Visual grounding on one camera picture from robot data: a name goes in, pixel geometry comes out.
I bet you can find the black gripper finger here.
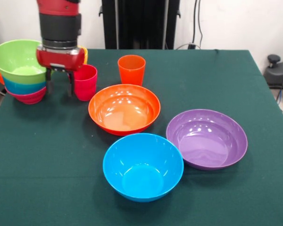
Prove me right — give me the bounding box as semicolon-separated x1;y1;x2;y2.
66;71;75;97
45;67;54;95

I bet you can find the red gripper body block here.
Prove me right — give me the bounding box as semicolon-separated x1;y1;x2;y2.
36;46;86;72

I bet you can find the pink cup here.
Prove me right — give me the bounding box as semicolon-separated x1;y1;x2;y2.
73;64;98;102

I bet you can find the yellow cup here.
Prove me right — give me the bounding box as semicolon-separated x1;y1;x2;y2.
77;45;89;65

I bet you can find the pink bowl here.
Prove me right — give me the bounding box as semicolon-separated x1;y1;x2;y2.
4;86;47;105

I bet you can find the small blue bowl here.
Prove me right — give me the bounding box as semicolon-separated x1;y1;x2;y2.
2;76;47;95

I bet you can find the green bowl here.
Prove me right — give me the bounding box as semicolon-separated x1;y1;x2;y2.
0;39;53;85

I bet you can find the large orange bowl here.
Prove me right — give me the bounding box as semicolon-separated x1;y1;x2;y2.
88;84;161;136

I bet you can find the orange cup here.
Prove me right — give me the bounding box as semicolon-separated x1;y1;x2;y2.
117;55;146;87

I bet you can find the purple bowl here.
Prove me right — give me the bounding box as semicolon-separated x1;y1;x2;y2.
166;109;249;171

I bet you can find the large blue bowl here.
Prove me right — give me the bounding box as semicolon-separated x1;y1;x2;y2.
102;133;184;202

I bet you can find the dark green tablecloth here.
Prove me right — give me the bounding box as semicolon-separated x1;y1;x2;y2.
0;48;283;226

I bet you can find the black wall cable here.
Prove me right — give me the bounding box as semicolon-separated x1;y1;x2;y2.
192;0;203;49

